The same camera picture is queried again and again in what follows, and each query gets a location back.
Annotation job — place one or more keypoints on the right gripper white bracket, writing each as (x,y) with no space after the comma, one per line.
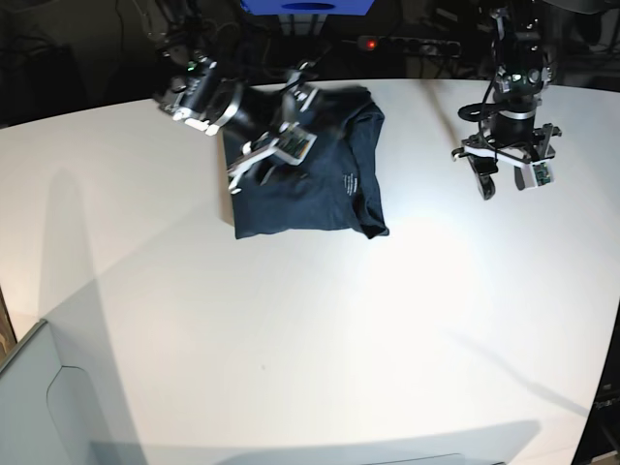
(259,117)

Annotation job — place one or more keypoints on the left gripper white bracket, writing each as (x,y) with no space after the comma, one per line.
(507,136)

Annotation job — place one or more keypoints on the dark blue T-shirt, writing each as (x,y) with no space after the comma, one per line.
(334,188)

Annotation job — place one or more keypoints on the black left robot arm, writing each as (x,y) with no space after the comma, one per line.
(520,68)

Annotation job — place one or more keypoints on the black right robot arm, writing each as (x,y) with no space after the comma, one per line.
(202,97)

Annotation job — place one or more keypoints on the blue box with slot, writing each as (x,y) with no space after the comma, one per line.
(298,7)

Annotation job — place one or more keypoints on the grey bin at table corner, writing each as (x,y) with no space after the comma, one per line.
(50,412)

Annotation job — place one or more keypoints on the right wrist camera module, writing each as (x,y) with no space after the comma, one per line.
(293,145)

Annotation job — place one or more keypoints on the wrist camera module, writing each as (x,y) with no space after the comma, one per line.
(293,145)
(537,174)

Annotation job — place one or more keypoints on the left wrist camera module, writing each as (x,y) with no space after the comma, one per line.
(537,174)

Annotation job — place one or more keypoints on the black power strip red switch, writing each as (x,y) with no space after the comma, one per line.
(407,45)

